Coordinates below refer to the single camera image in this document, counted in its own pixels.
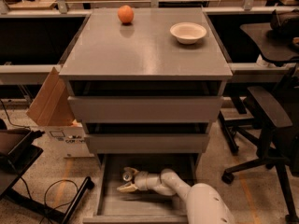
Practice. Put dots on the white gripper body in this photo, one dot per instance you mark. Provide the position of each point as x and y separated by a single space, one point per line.
144 180

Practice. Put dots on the red bull can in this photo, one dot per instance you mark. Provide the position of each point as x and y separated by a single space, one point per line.
127 176

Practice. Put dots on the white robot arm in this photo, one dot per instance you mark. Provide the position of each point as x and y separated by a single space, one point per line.
204 205

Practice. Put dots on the grey bottom drawer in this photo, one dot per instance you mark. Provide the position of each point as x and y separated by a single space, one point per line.
140 207

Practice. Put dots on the grey drawer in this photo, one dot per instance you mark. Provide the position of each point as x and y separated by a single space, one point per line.
140 207
172 101
146 138

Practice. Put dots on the grey middle drawer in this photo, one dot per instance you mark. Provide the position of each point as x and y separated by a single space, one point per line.
146 138

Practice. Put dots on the grey top drawer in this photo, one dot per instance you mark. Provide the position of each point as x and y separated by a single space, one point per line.
172 101

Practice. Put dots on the grey drawer cabinet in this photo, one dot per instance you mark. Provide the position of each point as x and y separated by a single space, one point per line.
144 50

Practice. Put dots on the open cardboard box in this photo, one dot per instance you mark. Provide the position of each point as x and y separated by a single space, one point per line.
51 111

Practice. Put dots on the black office chair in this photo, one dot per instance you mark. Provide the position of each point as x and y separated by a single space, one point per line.
274 125

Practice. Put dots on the white bowl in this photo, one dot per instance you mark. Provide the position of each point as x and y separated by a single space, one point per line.
188 33

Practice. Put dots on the orange fruit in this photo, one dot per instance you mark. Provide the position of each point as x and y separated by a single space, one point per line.
125 14

